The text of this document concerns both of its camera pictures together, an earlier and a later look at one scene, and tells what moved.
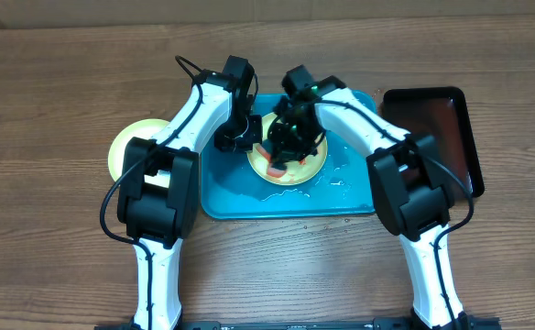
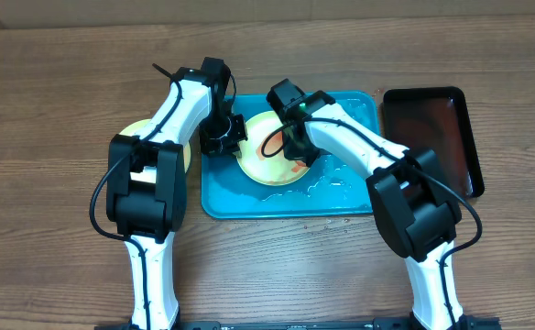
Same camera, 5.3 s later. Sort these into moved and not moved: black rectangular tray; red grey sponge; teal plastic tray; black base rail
Moved: red grey sponge
Not moved: teal plastic tray; black base rail; black rectangular tray
